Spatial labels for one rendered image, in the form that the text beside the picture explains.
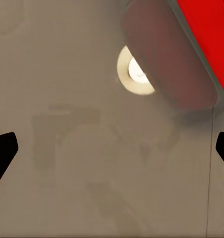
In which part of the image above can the radio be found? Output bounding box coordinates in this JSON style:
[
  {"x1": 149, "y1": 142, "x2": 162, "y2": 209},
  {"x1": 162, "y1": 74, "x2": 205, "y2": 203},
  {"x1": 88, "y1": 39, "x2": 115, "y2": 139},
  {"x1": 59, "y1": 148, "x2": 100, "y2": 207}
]
[{"x1": 177, "y1": 0, "x2": 224, "y2": 89}]

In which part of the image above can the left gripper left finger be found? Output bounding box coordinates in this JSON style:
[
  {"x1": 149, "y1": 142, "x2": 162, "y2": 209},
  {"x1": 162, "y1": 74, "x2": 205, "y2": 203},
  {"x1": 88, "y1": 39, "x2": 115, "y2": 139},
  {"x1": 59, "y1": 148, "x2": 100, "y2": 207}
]
[{"x1": 0, "y1": 132, "x2": 18, "y2": 179}]

